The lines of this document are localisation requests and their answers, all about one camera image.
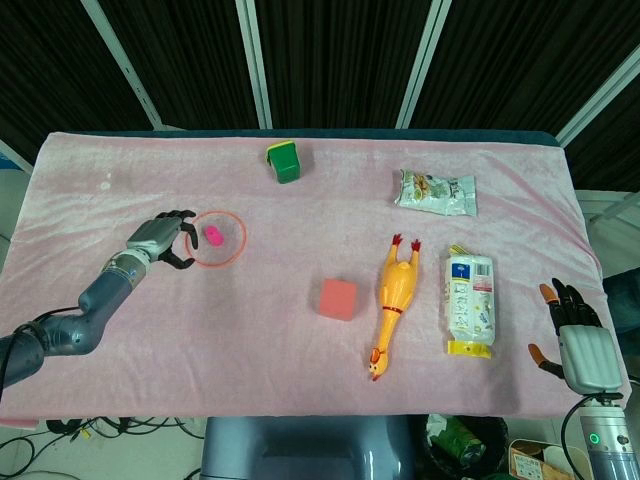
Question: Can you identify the right black grey robot hand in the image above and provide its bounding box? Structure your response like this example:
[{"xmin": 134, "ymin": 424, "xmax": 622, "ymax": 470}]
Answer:
[{"xmin": 527, "ymin": 277, "xmax": 625, "ymax": 399}]

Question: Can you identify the left black grey robot hand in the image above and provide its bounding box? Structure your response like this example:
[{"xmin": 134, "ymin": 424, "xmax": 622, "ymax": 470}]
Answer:
[{"xmin": 125, "ymin": 209, "xmax": 200, "ymax": 270}]

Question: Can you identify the thin orange plastic ring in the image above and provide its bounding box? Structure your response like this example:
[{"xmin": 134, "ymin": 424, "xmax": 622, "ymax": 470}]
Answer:
[{"xmin": 184, "ymin": 210, "xmax": 249, "ymax": 269}]

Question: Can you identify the dark blue chair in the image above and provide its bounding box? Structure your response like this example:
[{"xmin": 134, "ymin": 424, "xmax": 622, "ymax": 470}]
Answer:
[{"xmin": 602, "ymin": 267, "xmax": 640, "ymax": 337}]

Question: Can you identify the printed cardboard box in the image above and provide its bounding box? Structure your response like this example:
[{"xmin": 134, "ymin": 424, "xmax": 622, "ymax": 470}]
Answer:
[{"xmin": 508, "ymin": 437, "xmax": 577, "ymax": 480}]

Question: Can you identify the white pack with yellow end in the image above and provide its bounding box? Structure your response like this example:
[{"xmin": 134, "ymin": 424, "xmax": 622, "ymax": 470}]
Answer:
[{"xmin": 439, "ymin": 243, "xmax": 497, "ymax": 360}]

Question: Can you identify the pink plush table cloth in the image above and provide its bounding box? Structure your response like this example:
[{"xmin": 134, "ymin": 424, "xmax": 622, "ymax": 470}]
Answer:
[{"xmin": 0, "ymin": 130, "xmax": 632, "ymax": 429}]

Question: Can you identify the white metal side rack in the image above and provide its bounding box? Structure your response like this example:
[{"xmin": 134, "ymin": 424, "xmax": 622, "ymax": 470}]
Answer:
[{"xmin": 574, "ymin": 188, "xmax": 640, "ymax": 281}]

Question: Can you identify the green box with yellow lid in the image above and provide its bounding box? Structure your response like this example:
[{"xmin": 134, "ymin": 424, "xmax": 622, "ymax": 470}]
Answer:
[{"xmin": 263, "ymin": 140, "xmax": 304, "ymax": 185}]

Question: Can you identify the black bin with green waste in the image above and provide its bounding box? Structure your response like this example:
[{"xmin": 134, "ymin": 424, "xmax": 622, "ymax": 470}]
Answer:
[{"xmin": 424, "ymin": 413, "xmax": 509, "ymax": 480}]

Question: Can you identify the red foam cube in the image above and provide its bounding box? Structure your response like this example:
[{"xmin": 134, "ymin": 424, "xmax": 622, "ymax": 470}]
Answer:
[{"xmin": 316, "ymin": 277, "xmax": 359, "ymax": 322}]

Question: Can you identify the yellow rubber chicken toy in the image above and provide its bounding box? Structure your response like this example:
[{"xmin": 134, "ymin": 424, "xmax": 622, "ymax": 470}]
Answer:
[{"xmin": 368, "ymin": 232, "xmax": 422, "ymax": 383}]

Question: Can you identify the silver green snack bag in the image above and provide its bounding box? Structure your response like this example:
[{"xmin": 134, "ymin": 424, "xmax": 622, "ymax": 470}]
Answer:
[{"xmin": 392, "ymin": 168, "xmax": 478, "ymax": 218}]

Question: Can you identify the black pleated curtain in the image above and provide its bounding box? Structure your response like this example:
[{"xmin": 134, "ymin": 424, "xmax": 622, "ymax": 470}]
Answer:
[{"xmin": 0, "ymin": 0, "xmax": 640, "ymax": 194}]

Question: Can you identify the grey-blue robot torso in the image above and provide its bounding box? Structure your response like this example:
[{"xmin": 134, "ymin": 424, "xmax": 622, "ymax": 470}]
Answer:
[{"xmin": 199, "ymin": 415, "xmax": 416, "ymax": 480}]

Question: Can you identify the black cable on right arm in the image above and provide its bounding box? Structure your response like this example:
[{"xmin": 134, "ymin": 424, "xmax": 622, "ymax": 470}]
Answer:
[{"xmin": 559, "ymin": 398, "xmax": 595, "ymax": 480}]

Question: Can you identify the white metal frame post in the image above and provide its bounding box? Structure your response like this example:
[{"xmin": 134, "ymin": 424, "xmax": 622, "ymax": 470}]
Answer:
[
  {"xmin": 0, "ymin": 138, "xmax": 34, "ymax": 174},
  {"xmin": 394, "ymin": 0, "xmax": 454, "ymax": 129},
  {"xmin": 555, "ymin": 47, "xmax": 640, "ymax": 147},
  {"xmin": 234, "ymin": 0, "xmax": 275, "ymax": 129},
  {"xmin": 81, "ymin": 0, "xmax": 176, "ymax": 130}
]

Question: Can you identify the black floor cable bundle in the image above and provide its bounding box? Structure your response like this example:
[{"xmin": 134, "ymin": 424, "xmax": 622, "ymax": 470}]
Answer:
[{"xmin": 0, "ymin": 415, "xmax": 207, "ymax": 454}]

